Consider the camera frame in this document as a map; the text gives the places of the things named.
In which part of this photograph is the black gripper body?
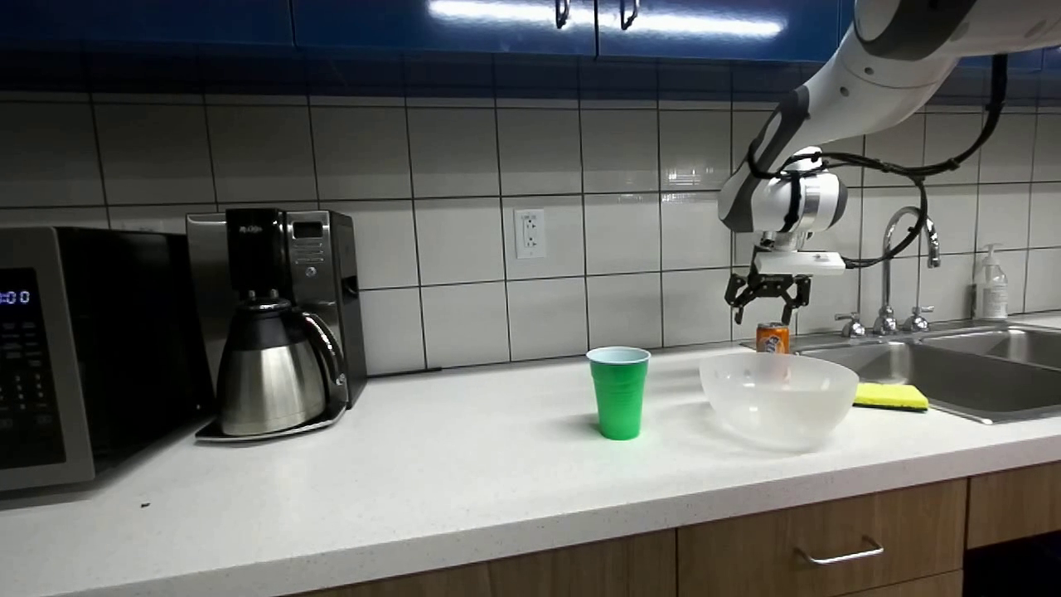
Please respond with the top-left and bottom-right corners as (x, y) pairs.
(736, 267), (810, 309)

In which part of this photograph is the orange soda can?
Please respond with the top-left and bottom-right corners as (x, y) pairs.
(752, 319), (795, 383)

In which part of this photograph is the translucent white plastic bowl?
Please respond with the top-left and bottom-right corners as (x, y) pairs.
(695, 347), (863, 454)

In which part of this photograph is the chrome sink faucet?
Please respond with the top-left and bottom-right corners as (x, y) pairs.
(836, 202), (943, 341)

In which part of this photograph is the yellow sponge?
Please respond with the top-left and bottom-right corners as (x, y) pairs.
(847, 377), (933, 413)

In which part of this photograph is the green plastic cup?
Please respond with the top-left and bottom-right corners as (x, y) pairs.
(582, 341), (654, 444)

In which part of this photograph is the stainless steel sink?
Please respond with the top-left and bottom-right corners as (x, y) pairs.
(815, 322), (1061, 431)

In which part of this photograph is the clear soap bottle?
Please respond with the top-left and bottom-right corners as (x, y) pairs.
(972, 243), (1010, 328)

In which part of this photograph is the blue upper cabinet door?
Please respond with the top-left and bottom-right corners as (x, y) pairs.
(0, 0), (599, 58)
(592, 0), (859, 69)

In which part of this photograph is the small wooden drawer front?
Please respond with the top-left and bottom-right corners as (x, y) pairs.
(966, 456), (1061, 553)

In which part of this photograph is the wooden cabinet front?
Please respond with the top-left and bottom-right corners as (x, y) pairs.
(291, 528), (679, 597)

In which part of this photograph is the black silver coffee maker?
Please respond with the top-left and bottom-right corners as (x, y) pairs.
(183, 202), (372, 449)

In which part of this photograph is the stainless steel carafe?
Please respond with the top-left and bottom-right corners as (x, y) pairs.
(211, 296), (352, 441)

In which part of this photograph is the black silver microwave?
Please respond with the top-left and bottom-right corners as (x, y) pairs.
(0, 222), (216, 498)

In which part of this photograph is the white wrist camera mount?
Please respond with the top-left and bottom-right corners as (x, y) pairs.
(752, 244), (853, 283)

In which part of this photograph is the white wall outlet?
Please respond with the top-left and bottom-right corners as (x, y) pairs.
(511, 205), (553, 265)

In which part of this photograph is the silver drawer handle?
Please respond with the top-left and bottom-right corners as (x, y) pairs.
(793, 535), (889, 571)

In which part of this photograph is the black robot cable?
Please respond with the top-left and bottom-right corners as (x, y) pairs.
(742, 50), (1010, 273)

